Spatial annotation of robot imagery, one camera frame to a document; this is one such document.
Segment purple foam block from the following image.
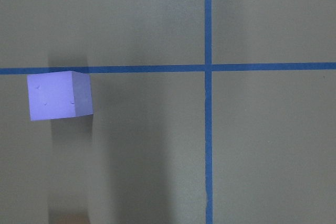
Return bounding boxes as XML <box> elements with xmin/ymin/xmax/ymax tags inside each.
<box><xmin>27</xmin><ymin>71</ymin><xmax>93</xmax><ymax>121</ymax></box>

